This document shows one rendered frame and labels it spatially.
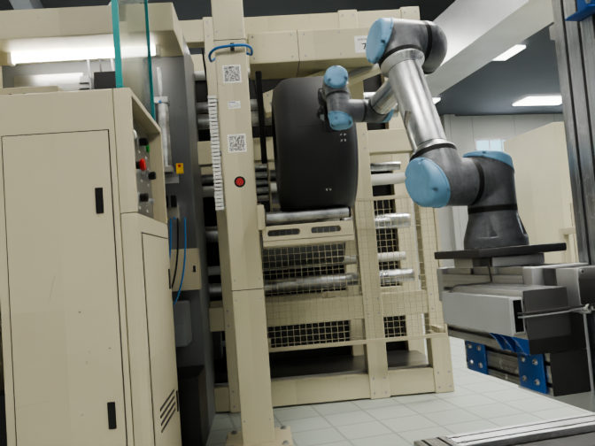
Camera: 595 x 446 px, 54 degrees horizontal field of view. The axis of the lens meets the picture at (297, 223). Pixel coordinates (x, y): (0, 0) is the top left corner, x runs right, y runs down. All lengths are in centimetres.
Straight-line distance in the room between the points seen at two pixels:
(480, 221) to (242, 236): 120
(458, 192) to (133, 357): 101
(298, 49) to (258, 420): 164
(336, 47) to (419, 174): 155
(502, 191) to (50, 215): 123
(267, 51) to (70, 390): 172
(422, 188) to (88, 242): 96
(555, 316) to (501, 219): 34
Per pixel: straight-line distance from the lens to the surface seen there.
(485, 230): 145
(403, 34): 159
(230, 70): 253
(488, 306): 120
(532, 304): 116
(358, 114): 194
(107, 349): 180
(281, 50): 283
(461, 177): 140
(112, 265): 178
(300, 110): 228
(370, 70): 300
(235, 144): 245
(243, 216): 241
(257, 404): 247
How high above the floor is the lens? 73
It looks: 3 degrees up
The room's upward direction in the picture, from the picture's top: 4 degrees counter-clockwise
